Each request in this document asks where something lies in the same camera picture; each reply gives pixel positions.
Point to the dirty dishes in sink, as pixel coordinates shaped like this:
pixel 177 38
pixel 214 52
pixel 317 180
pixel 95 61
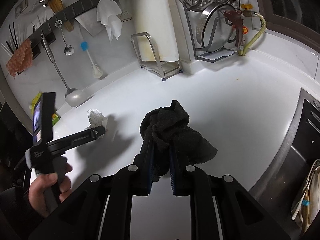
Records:
pixel 306 208

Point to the white cutting board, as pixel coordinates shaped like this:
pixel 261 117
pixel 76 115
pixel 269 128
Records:
pixel 154 17

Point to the steel cutting board rack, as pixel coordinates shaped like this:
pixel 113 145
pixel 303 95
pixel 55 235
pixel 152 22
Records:
pixel 163 69

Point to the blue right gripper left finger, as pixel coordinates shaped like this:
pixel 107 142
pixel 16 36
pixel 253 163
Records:
pixel 147 172

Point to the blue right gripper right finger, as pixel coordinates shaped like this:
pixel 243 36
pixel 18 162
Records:
pixel 174 175

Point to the blue white bottle brush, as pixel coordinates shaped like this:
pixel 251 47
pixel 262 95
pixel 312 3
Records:
pixel 96 70

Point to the small steel spoon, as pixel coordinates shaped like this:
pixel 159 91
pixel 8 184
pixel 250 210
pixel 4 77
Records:
pixel 69 49

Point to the steel cleaver blade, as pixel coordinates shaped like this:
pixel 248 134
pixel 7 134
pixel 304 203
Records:
pixel 88 20

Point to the person's left hand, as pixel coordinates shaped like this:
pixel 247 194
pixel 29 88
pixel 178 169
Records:
pixel 41 186

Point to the orange patterned dish cloth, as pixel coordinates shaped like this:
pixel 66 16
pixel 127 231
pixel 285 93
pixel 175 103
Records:
pixel 21 60

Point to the white paper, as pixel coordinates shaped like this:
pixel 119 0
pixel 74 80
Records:
pixel 96 118

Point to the dark grey cloth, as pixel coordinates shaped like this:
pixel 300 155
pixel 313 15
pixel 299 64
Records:
pixel 168 131

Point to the steel pot lid rack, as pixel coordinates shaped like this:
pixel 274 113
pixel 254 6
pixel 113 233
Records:
pixel 195 21

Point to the steel kitchen sink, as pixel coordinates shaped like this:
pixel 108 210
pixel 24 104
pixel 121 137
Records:
pixel 278 189

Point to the black wall utensil rail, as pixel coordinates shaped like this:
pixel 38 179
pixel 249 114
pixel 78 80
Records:
pixel 67 14

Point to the white hanging towel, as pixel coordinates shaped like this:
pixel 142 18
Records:
pixel 107 14

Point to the phone on left gripper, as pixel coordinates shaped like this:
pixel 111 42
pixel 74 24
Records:
pixel 43 134

